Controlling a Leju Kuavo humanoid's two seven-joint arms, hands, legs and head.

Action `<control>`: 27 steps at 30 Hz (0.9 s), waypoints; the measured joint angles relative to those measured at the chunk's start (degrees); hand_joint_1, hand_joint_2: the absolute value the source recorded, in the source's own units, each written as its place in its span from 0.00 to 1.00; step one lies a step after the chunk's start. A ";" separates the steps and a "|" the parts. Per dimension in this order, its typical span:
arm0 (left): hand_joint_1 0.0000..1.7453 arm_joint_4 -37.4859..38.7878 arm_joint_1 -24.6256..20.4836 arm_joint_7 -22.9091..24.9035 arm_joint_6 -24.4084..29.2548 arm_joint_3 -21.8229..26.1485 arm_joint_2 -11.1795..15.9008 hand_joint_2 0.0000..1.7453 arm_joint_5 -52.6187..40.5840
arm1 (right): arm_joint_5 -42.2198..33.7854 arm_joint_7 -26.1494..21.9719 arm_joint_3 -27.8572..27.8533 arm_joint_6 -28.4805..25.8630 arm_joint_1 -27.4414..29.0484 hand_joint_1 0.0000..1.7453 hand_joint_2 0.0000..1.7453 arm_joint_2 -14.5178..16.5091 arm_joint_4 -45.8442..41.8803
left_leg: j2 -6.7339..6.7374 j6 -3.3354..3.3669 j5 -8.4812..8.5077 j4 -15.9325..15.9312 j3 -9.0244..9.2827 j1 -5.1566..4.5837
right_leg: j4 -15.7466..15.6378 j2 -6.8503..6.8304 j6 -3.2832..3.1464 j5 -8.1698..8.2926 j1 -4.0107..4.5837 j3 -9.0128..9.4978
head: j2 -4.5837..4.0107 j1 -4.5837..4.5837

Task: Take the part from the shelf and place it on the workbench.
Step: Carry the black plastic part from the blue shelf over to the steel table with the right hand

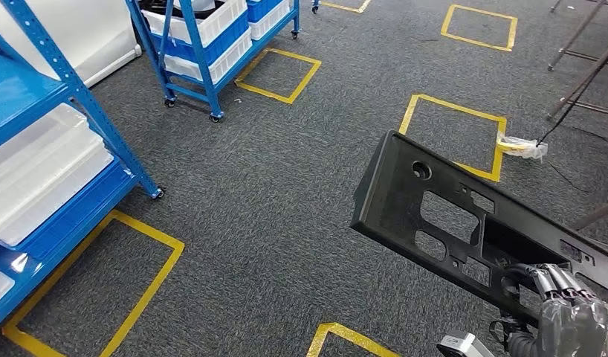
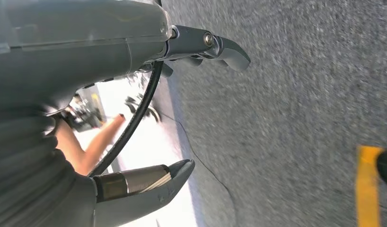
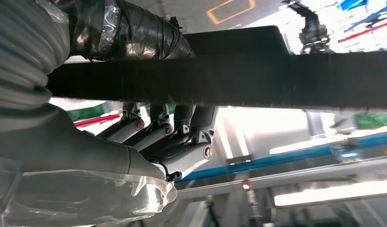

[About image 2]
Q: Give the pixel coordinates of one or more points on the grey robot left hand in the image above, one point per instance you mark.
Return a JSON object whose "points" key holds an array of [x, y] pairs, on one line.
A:
{"points": [[71, 62]]}

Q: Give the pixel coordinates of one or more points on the clear plastic hand cover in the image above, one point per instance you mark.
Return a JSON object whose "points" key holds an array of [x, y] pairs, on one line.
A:
{"points": [[71, 18]]}

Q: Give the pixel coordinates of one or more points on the yellow floor tape square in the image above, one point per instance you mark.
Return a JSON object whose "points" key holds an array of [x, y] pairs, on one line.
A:
{"points": [[367, 188]]}

